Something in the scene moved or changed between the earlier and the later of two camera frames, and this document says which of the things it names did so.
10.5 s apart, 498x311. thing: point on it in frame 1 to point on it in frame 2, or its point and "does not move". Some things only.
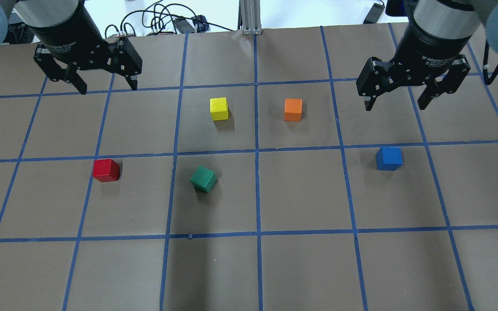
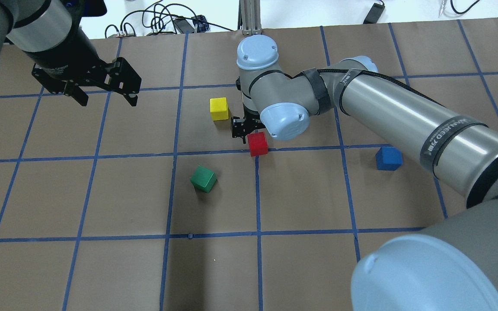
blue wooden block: (389, 158) does not move
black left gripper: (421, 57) to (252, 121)
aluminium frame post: (249, 17) does not move
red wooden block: (106, 170) to (258, 144)
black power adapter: (375, 14) does not move
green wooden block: (203, 179) does not move
